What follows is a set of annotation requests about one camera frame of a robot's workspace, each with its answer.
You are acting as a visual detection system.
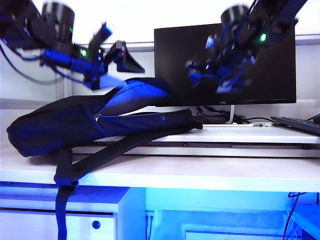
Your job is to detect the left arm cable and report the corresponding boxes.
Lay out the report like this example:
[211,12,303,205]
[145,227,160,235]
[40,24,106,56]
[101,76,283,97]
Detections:
[0,37,66,85]

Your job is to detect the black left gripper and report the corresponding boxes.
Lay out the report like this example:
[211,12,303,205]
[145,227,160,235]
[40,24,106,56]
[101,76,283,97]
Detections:
[84,41,146,91]

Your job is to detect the dark blue fabric backpack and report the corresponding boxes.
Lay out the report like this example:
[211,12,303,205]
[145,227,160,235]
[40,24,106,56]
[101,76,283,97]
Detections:
[5,77,204,240]

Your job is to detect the white drawer cabinet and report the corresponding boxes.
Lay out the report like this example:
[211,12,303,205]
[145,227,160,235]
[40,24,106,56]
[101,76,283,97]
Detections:
[0,186,146,240]

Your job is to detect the white monitor stand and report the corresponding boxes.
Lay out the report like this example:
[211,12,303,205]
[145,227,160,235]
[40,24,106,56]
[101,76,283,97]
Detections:
[227,104,236,125]

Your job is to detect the white desk riser platform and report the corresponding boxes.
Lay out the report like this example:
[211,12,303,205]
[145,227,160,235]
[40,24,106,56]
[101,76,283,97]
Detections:
[71,123,320,159]

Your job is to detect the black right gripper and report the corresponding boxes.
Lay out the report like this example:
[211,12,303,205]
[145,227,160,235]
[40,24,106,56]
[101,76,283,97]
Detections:
[184,48,259,95]

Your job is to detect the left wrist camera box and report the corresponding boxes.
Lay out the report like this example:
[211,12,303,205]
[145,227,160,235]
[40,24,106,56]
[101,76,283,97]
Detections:
[115,40,127,59]

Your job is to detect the white side shelf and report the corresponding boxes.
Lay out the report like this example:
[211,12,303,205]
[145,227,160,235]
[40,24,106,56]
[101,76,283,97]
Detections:
[289,204,320,240]

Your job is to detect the black flat computer monitor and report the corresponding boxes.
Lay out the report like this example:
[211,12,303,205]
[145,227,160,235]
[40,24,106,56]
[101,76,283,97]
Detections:
[153,22,297,107]

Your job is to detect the black computer keyboard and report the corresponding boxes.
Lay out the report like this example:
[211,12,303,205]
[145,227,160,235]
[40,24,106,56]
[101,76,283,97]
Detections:
[270,115,320,137]

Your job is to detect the black desk cable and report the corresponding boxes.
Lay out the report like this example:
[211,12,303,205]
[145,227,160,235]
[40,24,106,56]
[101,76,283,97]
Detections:
[234,116,276,125]

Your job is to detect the hanging cables under desk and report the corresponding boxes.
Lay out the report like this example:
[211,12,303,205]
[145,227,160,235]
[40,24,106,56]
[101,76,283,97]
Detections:
[284,191,309,240]

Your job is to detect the white box under desk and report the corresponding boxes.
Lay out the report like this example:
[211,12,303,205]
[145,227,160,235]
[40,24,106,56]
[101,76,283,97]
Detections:
[184,229,286,240]

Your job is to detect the black power adapter with cables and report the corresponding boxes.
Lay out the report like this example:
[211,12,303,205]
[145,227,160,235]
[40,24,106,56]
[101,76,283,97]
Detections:
[195,105,230,125]

